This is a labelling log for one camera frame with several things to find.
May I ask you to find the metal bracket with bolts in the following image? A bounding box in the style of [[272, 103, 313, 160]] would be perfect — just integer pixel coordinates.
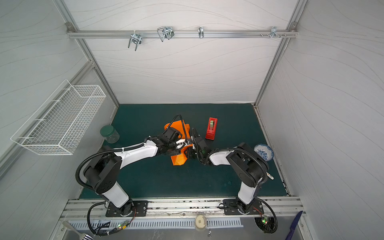
[[260, 27, 287, 39]]

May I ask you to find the white vented cable duct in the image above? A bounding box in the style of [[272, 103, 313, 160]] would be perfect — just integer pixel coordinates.
[[67, 218, 244, 231]]

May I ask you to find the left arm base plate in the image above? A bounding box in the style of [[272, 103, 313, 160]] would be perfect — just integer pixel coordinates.
[[106, 199, 148, 218]]

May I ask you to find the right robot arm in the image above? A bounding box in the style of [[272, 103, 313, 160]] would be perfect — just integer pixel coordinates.
[[192, 136, 269, 213]]

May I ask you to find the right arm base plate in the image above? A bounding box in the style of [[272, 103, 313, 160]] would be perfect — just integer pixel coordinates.
[[218, 199, 264, 216]]

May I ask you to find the white wire basket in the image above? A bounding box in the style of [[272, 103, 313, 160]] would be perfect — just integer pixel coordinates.
[[11, 80, 106, 156]]

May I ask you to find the metal U-bolt clamp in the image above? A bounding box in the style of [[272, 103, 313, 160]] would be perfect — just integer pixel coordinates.
[[157, 26, 175, 42], [128, 32, 142, 51]]

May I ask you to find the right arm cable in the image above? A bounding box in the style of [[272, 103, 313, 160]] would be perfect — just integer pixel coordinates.
[[254, 197, 279, 234]]

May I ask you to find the aluminium crossbar rail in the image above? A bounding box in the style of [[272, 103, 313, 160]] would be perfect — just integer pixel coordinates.
[[67, 29, 299, 39]]

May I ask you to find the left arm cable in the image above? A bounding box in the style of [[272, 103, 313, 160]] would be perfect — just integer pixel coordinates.
[[86, 201, 137, 237]]

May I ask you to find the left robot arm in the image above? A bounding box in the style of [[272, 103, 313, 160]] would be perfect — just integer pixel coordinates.
[[75, 127, 188, 209]]

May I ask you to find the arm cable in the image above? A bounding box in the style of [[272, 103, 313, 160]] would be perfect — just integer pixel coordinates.
[[254, 197, 279, 234], [86, 201, 137, 237]]

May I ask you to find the orange wrapping paper sheet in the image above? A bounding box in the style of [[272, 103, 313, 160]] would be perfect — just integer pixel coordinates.
[[171, 120, 193, 166]]

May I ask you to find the green lidded glass jar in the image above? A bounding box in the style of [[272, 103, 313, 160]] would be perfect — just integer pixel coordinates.
[[100, 125, 120, 144]]

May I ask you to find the blue handled tool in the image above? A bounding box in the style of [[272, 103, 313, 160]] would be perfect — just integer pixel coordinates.
[[286, 211, 303, 240]]

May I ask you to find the blue white ceramic bowl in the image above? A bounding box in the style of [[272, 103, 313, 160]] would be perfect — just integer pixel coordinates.
[[254, 144, 274, 162]]

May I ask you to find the red tape dispenser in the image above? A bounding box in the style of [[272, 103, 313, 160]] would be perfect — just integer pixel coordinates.
[[205, 117, 218, 141]]

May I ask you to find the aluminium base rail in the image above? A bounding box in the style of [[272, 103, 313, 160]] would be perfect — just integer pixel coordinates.
[[59, 197, 307, 220]]

